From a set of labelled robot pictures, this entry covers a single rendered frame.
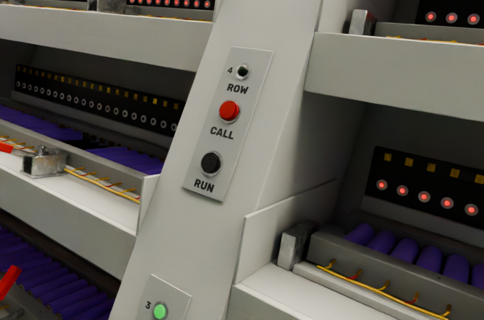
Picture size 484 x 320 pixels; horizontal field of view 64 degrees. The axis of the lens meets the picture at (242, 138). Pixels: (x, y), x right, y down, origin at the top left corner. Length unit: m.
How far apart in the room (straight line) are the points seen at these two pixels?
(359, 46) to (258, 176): 0.12
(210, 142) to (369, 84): 0.13
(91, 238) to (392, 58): 0.29
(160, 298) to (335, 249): 0.14
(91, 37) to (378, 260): 0.36
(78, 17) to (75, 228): 0.23
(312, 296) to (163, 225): 0.12
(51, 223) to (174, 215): 0.16
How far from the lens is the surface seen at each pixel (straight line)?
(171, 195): 0.32
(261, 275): 0.31
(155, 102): 0.58
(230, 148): 0.30
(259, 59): 0.31
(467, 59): 0.28
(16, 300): 0.56
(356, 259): 0.33
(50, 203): 0.43
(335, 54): 0.30
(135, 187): 0.41
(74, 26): 0.50
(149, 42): 0.40
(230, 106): 0.30
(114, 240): 0.36
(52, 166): 0.48
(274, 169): 0.29
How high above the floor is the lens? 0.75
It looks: 6 degrees up
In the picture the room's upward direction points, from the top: 19 degrees clockwise
